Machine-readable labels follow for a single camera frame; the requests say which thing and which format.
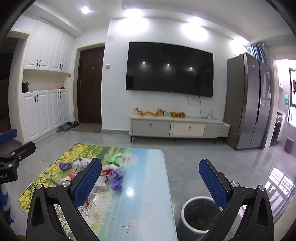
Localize pink tissue pack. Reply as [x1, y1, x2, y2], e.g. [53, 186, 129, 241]
[68, 172, 77, 180]

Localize red snack wrapper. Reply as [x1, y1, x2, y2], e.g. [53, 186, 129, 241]
[100, 169, 113, 176]

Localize white crumpled plastic trash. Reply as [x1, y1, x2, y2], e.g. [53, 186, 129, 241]
[72, 158, 91, 173]

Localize left hand blue white glove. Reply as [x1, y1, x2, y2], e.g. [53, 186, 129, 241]
[0, 185, 15, 225]

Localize purple crumpled wrapper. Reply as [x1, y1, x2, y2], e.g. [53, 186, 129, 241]
[58, 162, 72, 171]

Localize grey slippers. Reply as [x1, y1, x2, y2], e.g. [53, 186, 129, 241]
[57, 123, 72, 133]

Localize brown door mat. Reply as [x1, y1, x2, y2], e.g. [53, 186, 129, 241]
[72, 123, 102, 133]

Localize purple stool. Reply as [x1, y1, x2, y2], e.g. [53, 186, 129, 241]
[283, 137, 295, 154]

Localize green crumpled paper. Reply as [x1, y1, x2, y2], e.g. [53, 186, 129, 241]
[103, 152, 128, 167]

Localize purple plastic wrapper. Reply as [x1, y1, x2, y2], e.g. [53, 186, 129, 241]
[106, 168, 123, 191]

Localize dark brown entrance door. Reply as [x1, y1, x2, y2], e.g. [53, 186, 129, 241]
[77, 47, 104, 124]

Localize washing machine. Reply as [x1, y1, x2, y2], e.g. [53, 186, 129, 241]
[270, 112, 285, 146]

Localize white router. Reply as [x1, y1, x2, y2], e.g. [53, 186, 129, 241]
[203, 110, 213, 119]

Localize grey double door refrigerator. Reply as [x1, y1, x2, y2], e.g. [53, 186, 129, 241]
[224, 53, 272, 150]

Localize white tv cabinet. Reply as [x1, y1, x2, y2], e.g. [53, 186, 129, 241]
[129, 114, 230, 139]

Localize golden dragon ornament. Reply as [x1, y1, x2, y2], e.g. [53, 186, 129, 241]
[133, 108, 186, 118]

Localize blue curtain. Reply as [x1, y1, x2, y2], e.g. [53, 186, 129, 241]
[249, 42, 267, 65]

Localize white wall cupboard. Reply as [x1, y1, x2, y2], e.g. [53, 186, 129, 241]
[21, 20, 74, 141]

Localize black wall television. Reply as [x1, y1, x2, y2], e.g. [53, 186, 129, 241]
[125, 42, 214, 98]

